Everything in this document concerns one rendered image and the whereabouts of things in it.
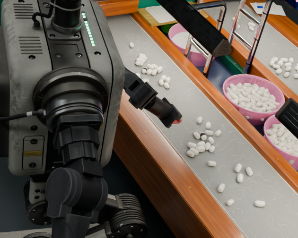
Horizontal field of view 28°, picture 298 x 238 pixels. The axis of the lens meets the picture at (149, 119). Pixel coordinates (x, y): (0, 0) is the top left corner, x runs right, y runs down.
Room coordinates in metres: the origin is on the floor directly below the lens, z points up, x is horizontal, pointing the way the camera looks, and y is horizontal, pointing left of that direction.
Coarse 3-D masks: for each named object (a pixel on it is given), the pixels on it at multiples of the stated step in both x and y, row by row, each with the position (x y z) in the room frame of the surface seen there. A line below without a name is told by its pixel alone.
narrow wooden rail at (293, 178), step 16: (160, 32) 2.39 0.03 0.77; (176, 48) 2.28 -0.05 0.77; (176, 64) 2.19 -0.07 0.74; (192, 64) 2.18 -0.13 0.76; (192, 80) 2.09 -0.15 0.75; (208, 80) 2.09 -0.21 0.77; (208, 96) 1.99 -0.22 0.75; (224, 112) 1.90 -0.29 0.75; (240, 128) 1.82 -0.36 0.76; (256, 144) 1.74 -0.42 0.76; (272, 160) 1.67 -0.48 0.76; (288, 176) 1.60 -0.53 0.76
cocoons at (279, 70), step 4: (248, 24) 2.67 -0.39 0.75; (252, 24) 2.67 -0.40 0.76; (252, 28) 2.63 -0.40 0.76; (272, 60) 2.37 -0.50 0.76; (276, 60) 2.39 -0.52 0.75; (280, 60) 2.38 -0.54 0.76; (284, 60) 2.40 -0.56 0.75; (292, 60) 2.41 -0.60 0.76; (272, 64) 2.35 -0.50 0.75; (280, 64) 2.36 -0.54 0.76; (288, 64) 2.37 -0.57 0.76; (276, 68) 2.33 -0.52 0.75; (280, 68) 2.31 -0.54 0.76; (288, 68) 2.33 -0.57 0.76; (296, 68) 2.35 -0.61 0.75; (276, 72) 2.29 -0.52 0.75; (280, 72) 2.30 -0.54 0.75; (288, 72) 2.30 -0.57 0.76; (284, 76) 2.28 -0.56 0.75; (296, 76) 2.28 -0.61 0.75
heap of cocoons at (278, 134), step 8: (272, 128) 1.89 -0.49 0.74; (280, 128) 1.89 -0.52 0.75; (264, 136) 1.84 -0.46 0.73; (272, 136) 1.84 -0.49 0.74; (280, 136) 1.87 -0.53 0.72; (288, 136) 1.85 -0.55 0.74; (280, 144) 1.79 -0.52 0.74; (288, 144) 1.81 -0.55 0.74; (296, 144) 1.82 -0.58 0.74; (288, 152) 1.77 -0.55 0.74; (296, 152) 1.79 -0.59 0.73
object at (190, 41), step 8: (200, 0) 2.24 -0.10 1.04; (192, 8) 2.03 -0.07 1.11; (200, 8) 2.04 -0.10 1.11; (224, 8) 2.13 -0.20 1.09; (224, 16) 2.12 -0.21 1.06; (216, 24) 2.14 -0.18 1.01; (192, 40) 2.24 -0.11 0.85; (200, 48) 2.19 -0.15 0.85; (208, 56) 2.13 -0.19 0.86; (208, 64) 2.13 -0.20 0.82; (208, 72) 2.12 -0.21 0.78
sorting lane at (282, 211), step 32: (128, 32) 2.37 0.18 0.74; (128, 64) 2.11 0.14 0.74; (160, 64) 2.17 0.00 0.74; (160, 96) 1.94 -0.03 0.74; (192, 96) 1.98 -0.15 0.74; (160, 128) 1.74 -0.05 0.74; (192, 128) 1.78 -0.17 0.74; (224, 128) 1.82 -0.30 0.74; (192, 160) 1.60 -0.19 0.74; (224, 160) 1.64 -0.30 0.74; (256, 160) 1.68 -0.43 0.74; (224, 192) 1.47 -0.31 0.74; (256, 192) 1.51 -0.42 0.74; (288, 192) 1.54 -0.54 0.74; (256, 224) 1.36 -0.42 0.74; (288, 224) 1.39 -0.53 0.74
